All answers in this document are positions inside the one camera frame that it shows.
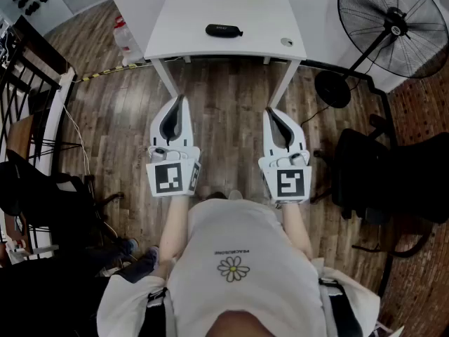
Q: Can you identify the black office chair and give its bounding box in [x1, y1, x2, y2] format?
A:
[0, 149, 126, 259]
[311, 114, 449, 259]

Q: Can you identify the black metal rack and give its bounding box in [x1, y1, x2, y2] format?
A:
[0, 15, 76, 161]

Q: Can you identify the clear jug with red cap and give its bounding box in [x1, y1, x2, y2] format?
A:
[114, 15, 138, 54]

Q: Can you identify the black glasses case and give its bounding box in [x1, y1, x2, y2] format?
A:
[205, 23, 244, 39]

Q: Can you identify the person's left forearm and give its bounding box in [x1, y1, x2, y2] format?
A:
[158, 194, 193, 277]

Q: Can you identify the white daisy print t-shirt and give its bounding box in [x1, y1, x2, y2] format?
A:
[96, 198, 382, 337]

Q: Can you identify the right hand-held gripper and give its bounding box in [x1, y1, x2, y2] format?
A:
[258, 107, 313, 206]

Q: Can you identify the yellow black striped tape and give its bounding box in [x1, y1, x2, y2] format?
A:
[72, 63, 140, 84]

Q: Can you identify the grey black shoulder strap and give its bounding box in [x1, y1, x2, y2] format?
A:
[146, 286, 177, 337]
[317, 277, 363, 337]

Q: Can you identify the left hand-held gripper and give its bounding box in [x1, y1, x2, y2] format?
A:
[145, 95, 203, 199]

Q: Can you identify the grey black left shoulder strap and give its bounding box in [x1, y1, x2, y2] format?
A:
[146, 286, 177, 337]

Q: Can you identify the black floor fan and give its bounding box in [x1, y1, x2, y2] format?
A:
[314, 0, 449, 109]

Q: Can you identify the grey black right shoulder strap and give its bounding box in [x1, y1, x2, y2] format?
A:
[317, 277, 363, 337]

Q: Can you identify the thin white cable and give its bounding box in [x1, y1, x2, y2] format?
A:
[62, 96, 93, 176]

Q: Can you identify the white table leg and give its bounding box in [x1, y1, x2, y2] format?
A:
[268, 60, 302, 108]
[153, 58, 180, 100]

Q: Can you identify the person's right forearm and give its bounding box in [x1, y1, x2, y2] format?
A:
[279, 201, 314, 259]

